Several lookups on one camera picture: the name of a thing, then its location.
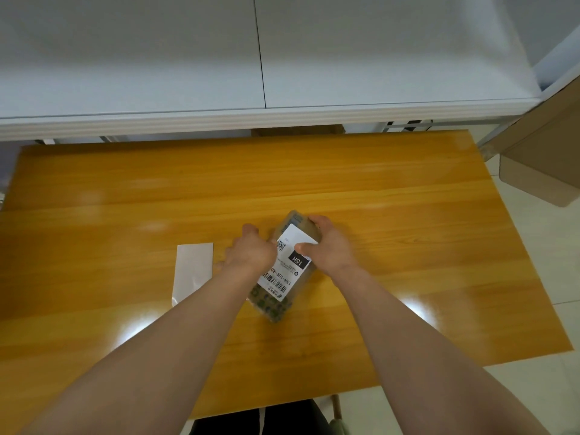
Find black white power strip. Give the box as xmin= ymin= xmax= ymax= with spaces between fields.
xmin=385 ymin=120 xmax=434 ymax=132

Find person's black trousers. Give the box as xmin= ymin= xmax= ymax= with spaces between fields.
xmin=188 ymin=398 xmax=336 ymax=435

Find brown cardboard packet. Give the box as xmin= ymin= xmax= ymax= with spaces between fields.
xmin=246 ymin=210 xmax=323 ymax=326

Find open brown cardboard carton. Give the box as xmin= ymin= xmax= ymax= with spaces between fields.
xmin=491 ymin=76 xmax=580 ymax=209

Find white shipping label sticker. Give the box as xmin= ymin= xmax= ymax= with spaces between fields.
xmin=257 ymin=224 xmax=319 ymax=304

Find person's left hand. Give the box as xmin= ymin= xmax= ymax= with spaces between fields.
xmin=215 ymin=224 xmax=278 ymax=279

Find person's right forearm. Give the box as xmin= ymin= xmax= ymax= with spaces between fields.
xmin=328 ymin=262 xmax=552 ymax=435

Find person's right hand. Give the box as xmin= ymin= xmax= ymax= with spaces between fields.
xmin=294 ymin=214 xmax=359 ymax=279

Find white metal shelf rack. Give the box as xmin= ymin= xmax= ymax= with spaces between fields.
xmin=0 ymin=0 xmax=580 ymax=148

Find person's left forearm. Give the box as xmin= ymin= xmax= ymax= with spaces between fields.
xmin=20 ymin=262 xmax=259 ymax=435

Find white glossy backing paper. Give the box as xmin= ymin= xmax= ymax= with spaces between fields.
xmin=171 ymin=242 xmax=214 ymax=308

